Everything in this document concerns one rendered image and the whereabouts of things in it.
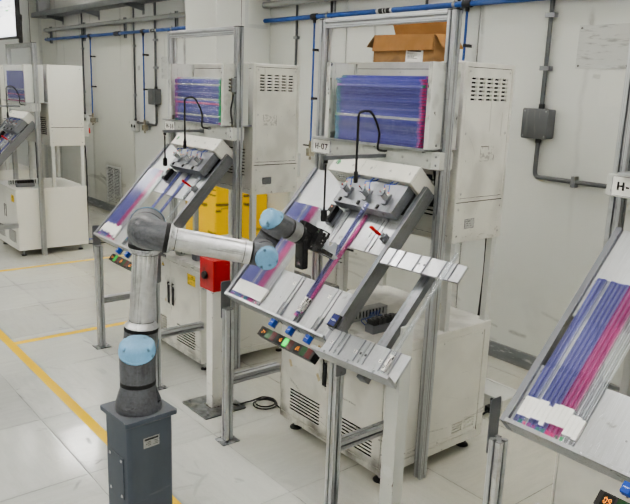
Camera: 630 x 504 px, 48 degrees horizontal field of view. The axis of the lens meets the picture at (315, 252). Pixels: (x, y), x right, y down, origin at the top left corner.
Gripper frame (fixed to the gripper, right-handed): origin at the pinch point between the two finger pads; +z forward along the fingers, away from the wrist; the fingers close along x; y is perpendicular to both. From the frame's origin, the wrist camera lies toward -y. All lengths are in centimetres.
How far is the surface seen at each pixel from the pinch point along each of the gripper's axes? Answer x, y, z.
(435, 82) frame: -11, 74, 3
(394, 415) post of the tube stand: -34, -43, 25
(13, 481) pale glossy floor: 83, -132, -38
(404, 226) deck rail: -9.9, 22.3, 18.6
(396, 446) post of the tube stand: -35, -53, 32
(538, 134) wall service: 38, 119, 140
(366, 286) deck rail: -9.9, -4.6, 12.2
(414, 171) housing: -6.2, 43.6, 15.8
